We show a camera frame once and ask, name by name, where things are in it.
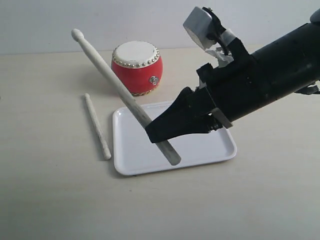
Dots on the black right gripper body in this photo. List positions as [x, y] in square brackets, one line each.
[235, 90]

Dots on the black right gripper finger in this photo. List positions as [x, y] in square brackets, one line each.
[188, 114]

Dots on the white drumstick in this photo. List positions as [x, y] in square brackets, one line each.
[97, 127]
[126, 97]

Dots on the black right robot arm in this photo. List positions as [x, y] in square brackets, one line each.
[292, 63]

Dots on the small red drum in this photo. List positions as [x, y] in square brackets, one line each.
[139, 66]

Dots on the white plastic tray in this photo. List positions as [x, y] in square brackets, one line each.
[134, 154]

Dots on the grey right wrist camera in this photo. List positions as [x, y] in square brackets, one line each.
[198, 25]

